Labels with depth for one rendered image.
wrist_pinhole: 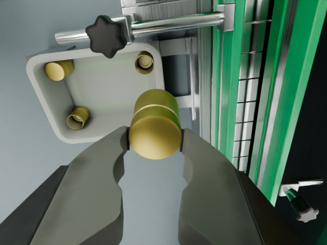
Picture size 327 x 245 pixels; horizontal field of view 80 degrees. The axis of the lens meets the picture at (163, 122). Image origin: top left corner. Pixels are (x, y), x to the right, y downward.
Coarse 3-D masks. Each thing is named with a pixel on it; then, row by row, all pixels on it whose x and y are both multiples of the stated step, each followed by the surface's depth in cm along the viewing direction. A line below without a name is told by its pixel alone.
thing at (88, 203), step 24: (96, 144) 11; (120, 144) 11; (72, 168) 9; (96, 168) 9; (120, 168) 10; (72, 192) 8; (96, 192) 8; (120, 192) 8; (48, 216) 7; (72, 216) 7; (96, 216) 7; (120, 216) 7; (48, 240) 6; (72, 240) 6; (96, 240) 7; (120, 240) 8
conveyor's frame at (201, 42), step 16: (128, 0) 24; (160, 0) 25; (208, 0) 24; (192, 32) 31; (208, 32) 26; (192, 48) 33; (208, 48) 27; (192, 64) 35; (208, 64) 28; (208, 80) 30; (208, 96) 31; (208, 112) 32; (192, 128) 47; (208, 128) 34
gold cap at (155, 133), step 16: (144, 96) 15; (160, 96) 14; (144, 112) 12; (160, 112) 12; (176, 112) 13; (144, 128) 12; (160, 128) 12; (176, 128) 12; (144, 144) 12; (160, 144) 12; (176, 144) 12
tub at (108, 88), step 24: (144, 48) 31; (72, 72) 39; (96, 72) 40; (120, 72) 40; (48, 96) 36; (72, 96) 42; (96, 96) 42; (120, 96) 42; (96, 120) 44; (120, 120) 43
